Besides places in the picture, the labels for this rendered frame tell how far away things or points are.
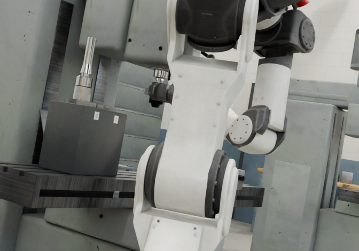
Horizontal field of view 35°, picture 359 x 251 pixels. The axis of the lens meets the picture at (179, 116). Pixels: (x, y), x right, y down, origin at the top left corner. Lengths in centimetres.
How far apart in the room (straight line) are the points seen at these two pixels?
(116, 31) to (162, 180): 87
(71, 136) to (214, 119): 53
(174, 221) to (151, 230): 5
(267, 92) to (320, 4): 753
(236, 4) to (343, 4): 777
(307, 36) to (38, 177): 77
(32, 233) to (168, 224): 91
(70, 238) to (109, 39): 65
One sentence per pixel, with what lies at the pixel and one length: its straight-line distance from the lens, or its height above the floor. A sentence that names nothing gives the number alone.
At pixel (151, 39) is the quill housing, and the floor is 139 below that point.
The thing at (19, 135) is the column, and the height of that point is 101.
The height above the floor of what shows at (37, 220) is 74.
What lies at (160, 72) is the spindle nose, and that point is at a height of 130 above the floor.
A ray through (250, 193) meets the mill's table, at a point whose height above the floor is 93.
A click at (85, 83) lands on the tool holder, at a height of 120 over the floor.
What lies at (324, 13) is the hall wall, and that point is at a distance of 895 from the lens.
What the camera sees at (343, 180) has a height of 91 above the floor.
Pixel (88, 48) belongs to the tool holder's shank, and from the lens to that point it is 163.
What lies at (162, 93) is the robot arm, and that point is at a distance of 182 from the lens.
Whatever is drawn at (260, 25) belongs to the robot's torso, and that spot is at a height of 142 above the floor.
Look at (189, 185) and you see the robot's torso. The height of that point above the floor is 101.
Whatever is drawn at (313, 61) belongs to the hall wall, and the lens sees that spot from 881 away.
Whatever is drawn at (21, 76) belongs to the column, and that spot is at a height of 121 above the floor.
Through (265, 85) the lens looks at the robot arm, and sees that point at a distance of 152.
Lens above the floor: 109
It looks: 2 degrees up
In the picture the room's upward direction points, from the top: 10 degrees clockwise
